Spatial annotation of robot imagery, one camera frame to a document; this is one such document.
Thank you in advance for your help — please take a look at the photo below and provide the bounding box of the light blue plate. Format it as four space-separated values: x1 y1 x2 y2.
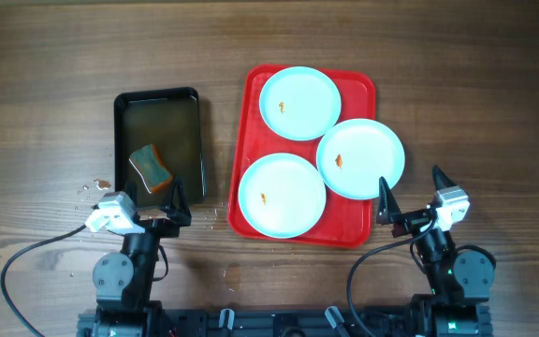
238 153 327 239
258 66 342 141
316 118 405 200

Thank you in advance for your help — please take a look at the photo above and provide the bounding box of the black tray with water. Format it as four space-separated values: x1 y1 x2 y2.
113 87 206 209

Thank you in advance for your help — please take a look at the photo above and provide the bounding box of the left black cable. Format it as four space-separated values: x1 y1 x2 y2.
0 224 89 337

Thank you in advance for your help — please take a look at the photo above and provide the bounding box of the right black cable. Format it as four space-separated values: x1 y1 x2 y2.
346 217 439 337

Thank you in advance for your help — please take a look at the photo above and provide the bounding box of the black cable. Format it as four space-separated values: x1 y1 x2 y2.
0 224 89 337
346 217 439 337

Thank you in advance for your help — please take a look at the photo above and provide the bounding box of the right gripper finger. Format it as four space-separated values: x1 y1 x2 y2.
431 165 457 191
376 177 401 225

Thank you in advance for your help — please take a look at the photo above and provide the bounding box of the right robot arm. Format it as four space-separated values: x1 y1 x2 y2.
377 166 497 305

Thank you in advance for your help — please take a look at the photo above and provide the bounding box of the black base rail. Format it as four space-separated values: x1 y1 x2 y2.
76 306 494 337

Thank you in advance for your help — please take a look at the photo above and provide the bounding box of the green and orange sponge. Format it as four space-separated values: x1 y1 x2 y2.
129 144 174 194

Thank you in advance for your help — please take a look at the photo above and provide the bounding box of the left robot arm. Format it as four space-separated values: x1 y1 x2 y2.
86 178 192 312

